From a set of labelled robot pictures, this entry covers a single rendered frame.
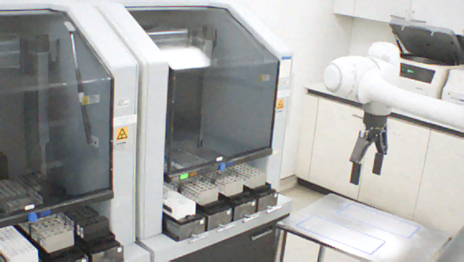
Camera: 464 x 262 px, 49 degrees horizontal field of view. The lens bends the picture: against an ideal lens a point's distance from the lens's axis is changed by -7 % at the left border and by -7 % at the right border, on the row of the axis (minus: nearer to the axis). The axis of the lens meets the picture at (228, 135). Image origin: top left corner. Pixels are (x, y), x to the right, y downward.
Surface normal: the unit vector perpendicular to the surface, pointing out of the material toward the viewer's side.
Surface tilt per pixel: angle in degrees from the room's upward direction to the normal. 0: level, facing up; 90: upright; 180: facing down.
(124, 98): 90
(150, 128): 90
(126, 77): 90
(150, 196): 90
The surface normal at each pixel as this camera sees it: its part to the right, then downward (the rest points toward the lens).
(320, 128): -0.71, 0.15
